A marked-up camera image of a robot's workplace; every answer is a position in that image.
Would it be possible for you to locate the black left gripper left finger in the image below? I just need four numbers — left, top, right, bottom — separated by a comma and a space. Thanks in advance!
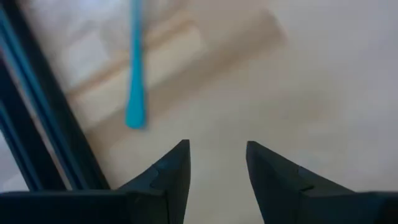
0, 139, 192, 224

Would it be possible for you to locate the black fork teal handle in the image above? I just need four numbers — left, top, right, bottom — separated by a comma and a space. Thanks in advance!
124, 0, 147, 130

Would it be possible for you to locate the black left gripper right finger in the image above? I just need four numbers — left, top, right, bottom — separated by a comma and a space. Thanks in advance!
246, 141, 398, 224

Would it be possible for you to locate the black aluminium table frame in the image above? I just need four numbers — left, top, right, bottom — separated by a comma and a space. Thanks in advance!
0, 0, 111, 192

